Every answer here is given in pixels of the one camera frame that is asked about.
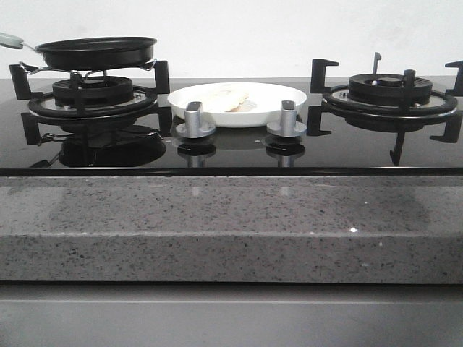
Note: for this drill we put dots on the white round plate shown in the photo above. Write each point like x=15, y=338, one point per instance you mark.
x=261, y=107

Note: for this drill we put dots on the white fried egg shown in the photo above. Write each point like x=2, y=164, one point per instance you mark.
x=224, y=98

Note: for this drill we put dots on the black frying pan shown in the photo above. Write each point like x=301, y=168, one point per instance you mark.
x=97, y=53

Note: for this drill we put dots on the silver left stove knob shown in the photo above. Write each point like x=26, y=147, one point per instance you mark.
x=194, y=127

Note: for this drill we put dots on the silver stove knob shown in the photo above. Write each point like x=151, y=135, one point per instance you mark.
x=194, y=127
x=287, y=126

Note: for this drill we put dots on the silver right stove knob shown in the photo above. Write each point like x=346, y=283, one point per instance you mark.
x=287, y=126

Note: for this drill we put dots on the left black pan support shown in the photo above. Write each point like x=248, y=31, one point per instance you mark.
x=23, y=91

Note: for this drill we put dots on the black glass cooktop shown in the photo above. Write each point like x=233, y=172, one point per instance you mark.
x=334, y=145

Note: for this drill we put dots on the left black gas burner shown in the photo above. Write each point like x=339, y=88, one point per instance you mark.
x=100, y=96

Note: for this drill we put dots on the black gas burner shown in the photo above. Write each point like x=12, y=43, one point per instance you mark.
x=385, y=95
x=100, y=96

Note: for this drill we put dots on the right black gas burner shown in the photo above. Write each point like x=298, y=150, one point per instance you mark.
x=385, y=95

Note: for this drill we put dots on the grey cabinet front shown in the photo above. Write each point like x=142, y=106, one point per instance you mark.
x=230, y=315

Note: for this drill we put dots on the chrome wire trivet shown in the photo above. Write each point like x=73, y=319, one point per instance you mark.
x=31, y=70

